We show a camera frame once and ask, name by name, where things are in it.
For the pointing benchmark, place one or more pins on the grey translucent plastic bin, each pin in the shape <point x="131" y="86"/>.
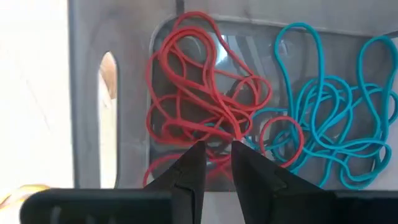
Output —
<point x="133" y="93"/>

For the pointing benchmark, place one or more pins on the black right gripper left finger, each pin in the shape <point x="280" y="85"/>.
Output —
<point x="174" y="205"/>

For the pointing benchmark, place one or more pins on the red rubber band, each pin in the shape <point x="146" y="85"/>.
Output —
<point x="194" y="14"/>
<point x="148" y="123"/>
<point x="189" y="29"/>
<point x="281" y="118"/>

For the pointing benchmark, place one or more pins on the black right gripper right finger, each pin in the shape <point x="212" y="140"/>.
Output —
<point x="273" y="202"/>

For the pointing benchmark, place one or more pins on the yellow rubber band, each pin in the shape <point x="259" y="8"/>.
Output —
<point x="25" y="188"/>

